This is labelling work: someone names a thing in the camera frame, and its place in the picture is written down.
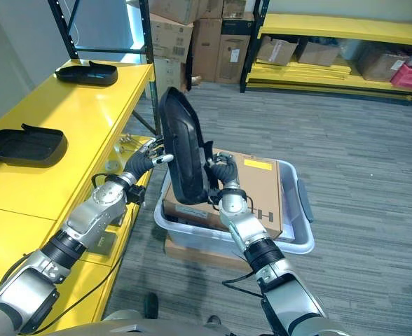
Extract labelled cardboard box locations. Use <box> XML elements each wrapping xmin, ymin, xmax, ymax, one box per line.
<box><xmin>149</xmin><ymin>13</ymin><xmax>195</xmax><ymax>61</ymax></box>

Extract flat brown cardboard box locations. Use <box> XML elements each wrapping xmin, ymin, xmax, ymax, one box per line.
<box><xmin>161</xmin><ymin>148</ymin><xmax>284</xmax><ymax>242</ymax></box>

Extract yellow shelf unit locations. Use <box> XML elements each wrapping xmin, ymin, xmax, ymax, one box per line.
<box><xmin>0</xmin><ymin>59</ymin><xmax>157</xmax><ymax>333</ymax></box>

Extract translucent plastic box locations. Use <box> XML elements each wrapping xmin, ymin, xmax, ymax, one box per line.
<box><xmin>153</xmin><ymin>158</ymin><xmax>316</xmax><ymax>256</ymax></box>

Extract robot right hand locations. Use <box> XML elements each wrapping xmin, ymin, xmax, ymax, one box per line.
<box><xmin>204</xmin><ymin>153</ymin><xmax>241</xmax><ymax>186</ymax></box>

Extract black flat box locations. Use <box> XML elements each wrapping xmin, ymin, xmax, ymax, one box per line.
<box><xmin>220</xmin><ymin>18</ymin><xmax>256</xmax><ymax>36</ymax></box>

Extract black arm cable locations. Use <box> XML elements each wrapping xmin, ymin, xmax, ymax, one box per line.
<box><xmin>30</xmin><ymin>253</ymin><xmax>125</xmax><ymax>335</ymax></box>

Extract flat cardboard under box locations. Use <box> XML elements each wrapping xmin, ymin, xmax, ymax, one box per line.
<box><xmin>163</xmin><ymin>234</ymin><xmax>253</xmax><ymax>274</ymax></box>

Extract black sole-shaped part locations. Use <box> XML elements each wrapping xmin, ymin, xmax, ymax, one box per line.
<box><xmin>158</xmin><ymin>86</ymin><xmax>219</xmax><ymax>206</ymax></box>
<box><xmin>54</xmin><ymin>60</ymin><xmax>119</xmax><ymax>88</ymax></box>
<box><xmin>0</xmin><ymin>122</ymin><xmax>69</xmax><ymax>169</ymax></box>

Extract black metal shelf frame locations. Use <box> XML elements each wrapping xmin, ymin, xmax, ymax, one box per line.
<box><xmin>47</xmin><ymin>0</ymin><xmax>162</xmax><ymax>137</ymax></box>

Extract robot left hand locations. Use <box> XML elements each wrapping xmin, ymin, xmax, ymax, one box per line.
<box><xmin>123</xmin><ymin>137</ymin><xmax>175</xmax><ymax>181</ymax></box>

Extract tall brown cardboard box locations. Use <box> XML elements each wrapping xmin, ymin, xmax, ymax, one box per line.
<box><xmin>191</xmin><ymin>18</ymin><xmax>224</xmax><ymax>83</ymax></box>

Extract pale cardboard box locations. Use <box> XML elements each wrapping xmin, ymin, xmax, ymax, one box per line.
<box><xmin>153</xmin><ymin>57</ymin><xmax>189</xmax><ymax>95</ymax></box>

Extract yellow shelf with black posts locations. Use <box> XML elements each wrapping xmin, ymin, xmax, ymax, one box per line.
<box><xmin>240</xmin><ymin>0</ymin><xmax>412</xmax><ymax>109</ymax></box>

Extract metal bolts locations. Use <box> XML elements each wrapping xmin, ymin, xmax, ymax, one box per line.
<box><xmin>118</xmin><ymin>132</ymin><xmax>144</xmax><ymax>152</ymax></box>

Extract red box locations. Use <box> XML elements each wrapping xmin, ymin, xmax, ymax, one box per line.
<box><xmin>390</xmin><ymin>62</ymin><xmax>412</xmax><ymax>93</ymax></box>

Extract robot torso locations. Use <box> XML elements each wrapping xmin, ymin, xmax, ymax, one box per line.
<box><xmin>50</xmin><ymin>309</ymin><xmax>275</xmax><ymax>336</ymax></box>

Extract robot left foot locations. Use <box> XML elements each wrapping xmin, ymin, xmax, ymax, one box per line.
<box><xmin>144</xmin><ymin>291</ymin><xmax>160</xmax><ymax>320</ymax></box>

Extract cardboard box with print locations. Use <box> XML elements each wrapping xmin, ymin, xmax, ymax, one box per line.
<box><xmin>215</xmin><ymin>33</ymin><xmax>252</xmax><ymax>85</ymax></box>

